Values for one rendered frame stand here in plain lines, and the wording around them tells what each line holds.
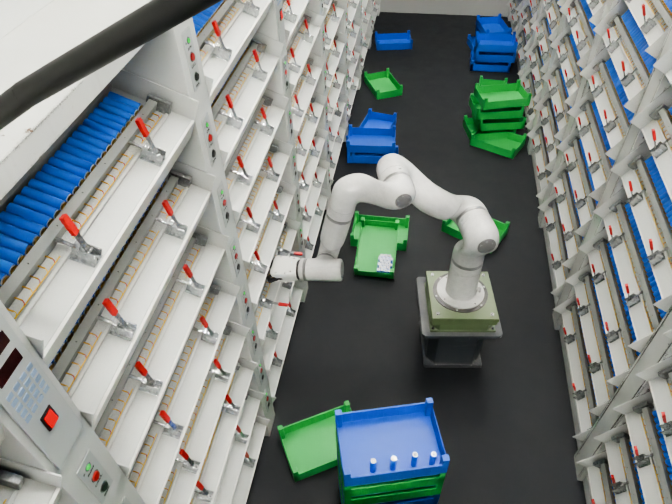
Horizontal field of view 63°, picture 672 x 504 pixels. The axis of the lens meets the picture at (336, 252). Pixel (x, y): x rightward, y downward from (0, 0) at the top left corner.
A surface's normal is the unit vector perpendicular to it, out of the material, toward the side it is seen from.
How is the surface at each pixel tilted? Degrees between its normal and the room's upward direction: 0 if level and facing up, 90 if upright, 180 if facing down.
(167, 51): 90
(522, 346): 0
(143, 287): 23
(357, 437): 0
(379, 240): 18
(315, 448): 0
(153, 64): 90
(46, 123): 90
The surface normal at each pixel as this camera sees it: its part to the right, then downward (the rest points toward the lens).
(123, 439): 0.36, -0.62
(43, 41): -0.03, -0.71
